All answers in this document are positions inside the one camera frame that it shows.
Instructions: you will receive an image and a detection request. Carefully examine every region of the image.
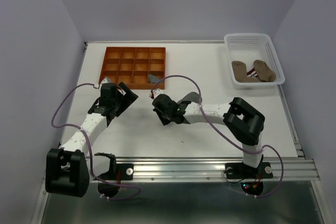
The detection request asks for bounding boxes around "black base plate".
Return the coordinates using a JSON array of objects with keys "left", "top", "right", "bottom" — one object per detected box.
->
[
  {"left": 99, "top": 163, "right": 134, "bottom": 181},
  {"left": 225, "top": 162, "right": 274, "bottom": 180}
]

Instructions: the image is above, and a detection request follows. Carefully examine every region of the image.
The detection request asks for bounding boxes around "red white striped sock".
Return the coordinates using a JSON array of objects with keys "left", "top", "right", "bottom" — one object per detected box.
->
[{"left": 247, "top": 68, "right": 259, "bottom": 79}]

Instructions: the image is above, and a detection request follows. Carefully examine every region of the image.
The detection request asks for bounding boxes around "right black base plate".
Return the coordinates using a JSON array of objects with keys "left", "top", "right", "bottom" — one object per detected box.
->
[{"left": 225, "top": 162, "right": 274, "bottom": 180}]

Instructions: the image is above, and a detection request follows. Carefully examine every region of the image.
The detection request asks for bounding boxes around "dark grey sock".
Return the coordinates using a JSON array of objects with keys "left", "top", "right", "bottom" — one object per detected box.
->
[{"left": 148, "top": 74, "right": 161, "bottom": 84}]

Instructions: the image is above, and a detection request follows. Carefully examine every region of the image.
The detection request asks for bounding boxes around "orange compartment tray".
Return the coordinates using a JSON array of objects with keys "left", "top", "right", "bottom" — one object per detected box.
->
[{"left": 99, "top": 47, "right": 166, "bottom": 90}]

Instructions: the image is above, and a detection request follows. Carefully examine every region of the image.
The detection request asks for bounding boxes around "aluminium rail frame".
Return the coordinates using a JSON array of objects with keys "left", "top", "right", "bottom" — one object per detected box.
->
[{"left": 33, "top": 41, "right": 333, "bottom": 223}]

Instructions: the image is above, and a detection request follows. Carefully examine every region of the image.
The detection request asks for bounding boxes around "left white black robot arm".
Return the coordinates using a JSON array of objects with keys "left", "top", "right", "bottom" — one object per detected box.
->
[{"left": 45, "top": 78, "right": 138, "bottom": 200}]

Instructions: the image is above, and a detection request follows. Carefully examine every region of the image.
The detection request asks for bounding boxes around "brown sock right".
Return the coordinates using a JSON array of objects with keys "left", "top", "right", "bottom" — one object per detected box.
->
[{"left": 254, "top": 60, "right": 276, "bottom": 82}]

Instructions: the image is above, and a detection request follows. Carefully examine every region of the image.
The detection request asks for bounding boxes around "brown sock left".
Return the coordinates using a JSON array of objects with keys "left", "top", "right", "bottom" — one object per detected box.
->
[{"left": 232, "top": 61, "right": 258, "bottom": 83}]

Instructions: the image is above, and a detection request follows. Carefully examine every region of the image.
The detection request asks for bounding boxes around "white plastic basket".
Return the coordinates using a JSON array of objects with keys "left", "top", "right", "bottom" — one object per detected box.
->
[{"left": 224, "top": 33, "right": 285, "bottom": 89}]

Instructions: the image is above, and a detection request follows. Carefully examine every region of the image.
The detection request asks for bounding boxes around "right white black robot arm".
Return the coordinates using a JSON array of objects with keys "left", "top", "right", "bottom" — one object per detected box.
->
[{"left": 150, "top": 90, "right": 265, "bottom": 177}]

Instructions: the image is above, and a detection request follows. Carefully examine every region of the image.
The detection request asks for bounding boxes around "grey sock pair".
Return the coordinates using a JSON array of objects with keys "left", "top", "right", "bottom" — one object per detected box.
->
[{"left": 177, "top": 92, "right": 201, "bottom": 104}]

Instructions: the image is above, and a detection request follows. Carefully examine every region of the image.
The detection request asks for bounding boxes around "brown sock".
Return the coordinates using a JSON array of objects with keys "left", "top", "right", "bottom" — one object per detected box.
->
[
  {"left": 232, "top": 61, "right": 258, "bottom": 83},
  {"left": 254, "top": 60, "right": 276, "bottom": 82}
]

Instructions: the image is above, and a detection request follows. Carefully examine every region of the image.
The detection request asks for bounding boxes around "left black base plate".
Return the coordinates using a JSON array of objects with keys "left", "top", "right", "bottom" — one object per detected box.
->
[{"left": 99, "top": 163, "right": 134, "bottom": 181}]

